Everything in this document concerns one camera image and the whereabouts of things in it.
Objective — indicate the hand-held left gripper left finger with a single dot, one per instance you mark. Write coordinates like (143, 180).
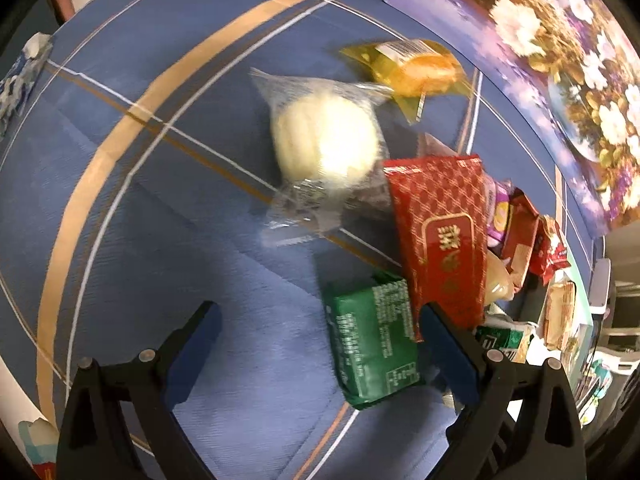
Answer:
(192, 355)

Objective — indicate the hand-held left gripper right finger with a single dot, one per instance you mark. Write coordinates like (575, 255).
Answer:
(450, 355)

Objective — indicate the red patterned snack box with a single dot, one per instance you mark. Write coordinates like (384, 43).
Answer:
(440, 220)

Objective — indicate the pink snack packet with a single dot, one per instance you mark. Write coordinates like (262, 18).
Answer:
(500, 215)

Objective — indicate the white bun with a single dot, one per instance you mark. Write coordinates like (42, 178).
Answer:
(325, 135)

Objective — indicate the green and white snack packet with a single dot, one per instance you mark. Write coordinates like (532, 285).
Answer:
(505, 337)

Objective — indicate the cream bun packet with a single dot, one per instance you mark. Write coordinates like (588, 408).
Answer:
(497, 282)

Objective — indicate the sandwich biscuit packet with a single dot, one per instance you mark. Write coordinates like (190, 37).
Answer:
(560, 315)

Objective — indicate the red and tan snack packet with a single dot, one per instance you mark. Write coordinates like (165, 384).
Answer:
(520, 240)

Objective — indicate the small red snack packet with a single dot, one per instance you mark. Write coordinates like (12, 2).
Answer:
(547, 252)

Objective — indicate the white flat device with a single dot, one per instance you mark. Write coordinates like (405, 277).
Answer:
(601, 285)

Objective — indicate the white rack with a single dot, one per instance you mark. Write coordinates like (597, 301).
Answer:
(622, 320)

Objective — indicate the white and teal paper bag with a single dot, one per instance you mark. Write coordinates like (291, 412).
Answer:
(40, 447)

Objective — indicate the yellow cake packet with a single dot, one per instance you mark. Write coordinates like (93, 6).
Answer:
(425, 72)

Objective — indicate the flower painting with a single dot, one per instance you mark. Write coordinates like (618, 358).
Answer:
(550, 60)

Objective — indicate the blue and white tissue pack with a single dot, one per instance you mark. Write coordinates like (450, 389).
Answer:
(20, 80)

